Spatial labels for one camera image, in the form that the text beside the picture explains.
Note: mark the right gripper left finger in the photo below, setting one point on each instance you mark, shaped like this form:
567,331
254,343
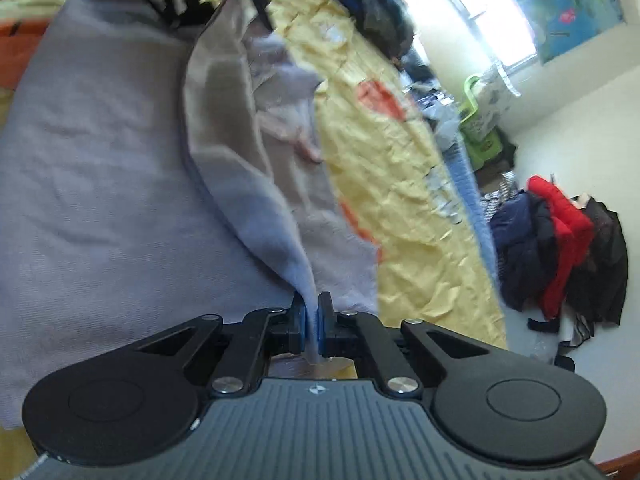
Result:
250,345

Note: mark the folded dark clothes stack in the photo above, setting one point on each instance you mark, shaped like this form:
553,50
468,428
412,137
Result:
385,23

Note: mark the yellow cartoon print quilt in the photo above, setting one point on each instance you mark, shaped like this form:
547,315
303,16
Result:
387,174

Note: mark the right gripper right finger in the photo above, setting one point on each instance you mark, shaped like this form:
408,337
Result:
362,338

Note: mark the lavender long sleeve sweater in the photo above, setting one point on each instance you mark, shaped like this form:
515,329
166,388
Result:
151,175

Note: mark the window with grey frame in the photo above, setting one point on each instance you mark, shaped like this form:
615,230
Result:
462,37

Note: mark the red puffer jacket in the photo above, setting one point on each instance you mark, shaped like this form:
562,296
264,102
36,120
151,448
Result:
573,234

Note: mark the dark clothes heap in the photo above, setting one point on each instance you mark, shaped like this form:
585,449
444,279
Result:
595,294

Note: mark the blue mattress sheet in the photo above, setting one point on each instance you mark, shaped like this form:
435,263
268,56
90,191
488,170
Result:
450,142

